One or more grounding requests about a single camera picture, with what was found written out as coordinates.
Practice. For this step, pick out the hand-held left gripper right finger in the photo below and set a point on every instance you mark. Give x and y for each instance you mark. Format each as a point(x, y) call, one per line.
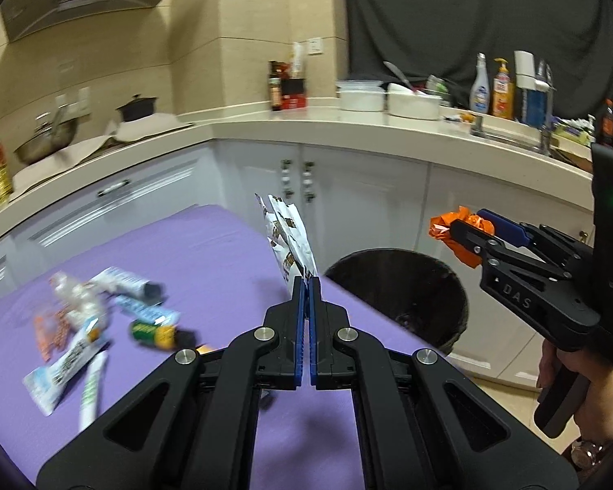
point(313, 326)

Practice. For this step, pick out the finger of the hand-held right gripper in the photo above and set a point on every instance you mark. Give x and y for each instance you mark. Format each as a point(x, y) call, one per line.
point(505, 224)
point(490, 250)

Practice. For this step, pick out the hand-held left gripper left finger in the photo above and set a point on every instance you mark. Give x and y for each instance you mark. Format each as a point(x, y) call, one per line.
point(300, 326)

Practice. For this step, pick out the orange wrapper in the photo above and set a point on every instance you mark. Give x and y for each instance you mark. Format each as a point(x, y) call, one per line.
point(442, 227)

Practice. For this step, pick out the black trash bin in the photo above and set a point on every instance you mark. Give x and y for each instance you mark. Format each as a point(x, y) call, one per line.
point(388, 291)

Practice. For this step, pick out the white brown printed snack wrapper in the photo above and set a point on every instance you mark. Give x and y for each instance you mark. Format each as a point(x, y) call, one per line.
point(286, 235)

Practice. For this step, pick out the person's right hand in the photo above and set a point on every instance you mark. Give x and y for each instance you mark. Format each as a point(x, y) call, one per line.
point(605, 400)

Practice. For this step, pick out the steel faucet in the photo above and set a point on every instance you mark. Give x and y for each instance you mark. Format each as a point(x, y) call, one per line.
point(546, 132)

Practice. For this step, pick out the yellow green cloth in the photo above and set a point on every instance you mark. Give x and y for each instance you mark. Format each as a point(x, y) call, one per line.
point(572, 132)

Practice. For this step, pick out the yellow dish soap bottle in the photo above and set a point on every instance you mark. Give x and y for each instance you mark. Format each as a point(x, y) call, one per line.
point(503, 94)

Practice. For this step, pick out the purple tablecloth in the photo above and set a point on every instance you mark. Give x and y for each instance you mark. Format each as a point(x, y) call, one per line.
point(184, 265)

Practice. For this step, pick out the white kitchen cabinet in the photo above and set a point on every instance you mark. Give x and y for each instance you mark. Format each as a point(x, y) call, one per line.
point(368, 199)

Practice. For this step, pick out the white blue spray bottle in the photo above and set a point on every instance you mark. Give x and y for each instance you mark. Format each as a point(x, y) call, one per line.
point(480, 92)

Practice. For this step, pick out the dark bottle orange cap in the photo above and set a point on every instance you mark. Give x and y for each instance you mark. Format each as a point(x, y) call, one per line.
point(608, 125)

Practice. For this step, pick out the green yellow small can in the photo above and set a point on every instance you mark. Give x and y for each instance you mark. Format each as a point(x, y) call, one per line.
point(150, 334)

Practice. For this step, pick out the white open basin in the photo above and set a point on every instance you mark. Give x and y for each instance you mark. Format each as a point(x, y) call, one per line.
point(414, 106)

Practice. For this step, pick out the wristwatch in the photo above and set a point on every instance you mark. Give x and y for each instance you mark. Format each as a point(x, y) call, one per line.
point(588, 453)

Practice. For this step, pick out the green packet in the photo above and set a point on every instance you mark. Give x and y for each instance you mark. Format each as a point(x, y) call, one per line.
point(437, 84)

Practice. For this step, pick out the white blue tube dark cap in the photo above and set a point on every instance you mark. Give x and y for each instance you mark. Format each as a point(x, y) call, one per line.
point(122, 279)

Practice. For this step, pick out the grey ladle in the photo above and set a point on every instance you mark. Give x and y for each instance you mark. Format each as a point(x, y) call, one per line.
point(396, 71)

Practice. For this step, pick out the white lidded rectangular container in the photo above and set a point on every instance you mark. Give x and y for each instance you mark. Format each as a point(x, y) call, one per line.
point(360, 96)

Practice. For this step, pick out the white green tube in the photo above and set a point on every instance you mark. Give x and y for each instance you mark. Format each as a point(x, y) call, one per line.
point(89, 398)

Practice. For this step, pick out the dark hanging cloth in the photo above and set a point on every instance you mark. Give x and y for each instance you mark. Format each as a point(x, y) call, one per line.
point(439, 10)

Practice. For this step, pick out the black red seasoning box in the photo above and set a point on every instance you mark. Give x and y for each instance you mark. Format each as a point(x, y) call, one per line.
point(293, 97)

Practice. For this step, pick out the white blue snack wrapper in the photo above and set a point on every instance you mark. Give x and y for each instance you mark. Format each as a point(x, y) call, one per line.
point(61, 372)

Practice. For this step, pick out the beige stove cover cloth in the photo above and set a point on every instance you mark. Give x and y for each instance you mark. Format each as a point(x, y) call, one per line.
point(133, 135)

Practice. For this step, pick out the white paper packet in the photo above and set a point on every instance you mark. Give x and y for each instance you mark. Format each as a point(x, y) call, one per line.
point(299, 58)

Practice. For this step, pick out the black cooking pot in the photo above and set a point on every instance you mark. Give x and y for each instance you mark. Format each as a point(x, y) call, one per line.
point(137, 110)

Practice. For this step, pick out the steel wok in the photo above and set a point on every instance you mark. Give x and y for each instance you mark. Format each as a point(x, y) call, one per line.
point(46, 148)

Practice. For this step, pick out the glass wok lid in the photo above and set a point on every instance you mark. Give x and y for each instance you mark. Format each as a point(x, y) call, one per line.
point(46, 125)

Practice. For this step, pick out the yellow cooking oil bottle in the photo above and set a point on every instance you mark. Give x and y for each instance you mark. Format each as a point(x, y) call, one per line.
point(0, 168)

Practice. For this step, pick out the white wall socket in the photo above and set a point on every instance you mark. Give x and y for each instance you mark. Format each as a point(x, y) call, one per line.
point(84, 101)
point(64, 103)
point(315, 47)

